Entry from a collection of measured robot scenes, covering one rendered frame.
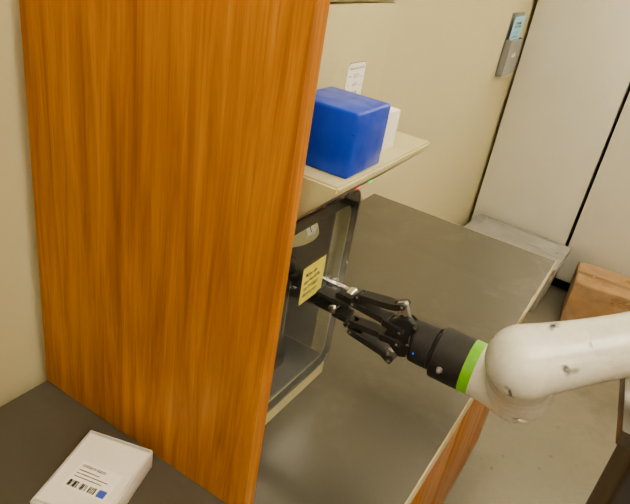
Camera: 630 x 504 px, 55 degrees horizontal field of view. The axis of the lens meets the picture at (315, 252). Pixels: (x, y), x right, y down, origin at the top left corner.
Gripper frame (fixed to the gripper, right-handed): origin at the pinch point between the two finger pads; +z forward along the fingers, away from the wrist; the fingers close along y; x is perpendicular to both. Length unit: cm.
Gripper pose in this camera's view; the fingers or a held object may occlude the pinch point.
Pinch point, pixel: (334, 302)
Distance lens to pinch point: 112.3
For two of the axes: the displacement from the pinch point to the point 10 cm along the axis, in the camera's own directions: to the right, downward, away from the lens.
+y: 1.4, -8.7, -4.8
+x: -5.3, 3.4, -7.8
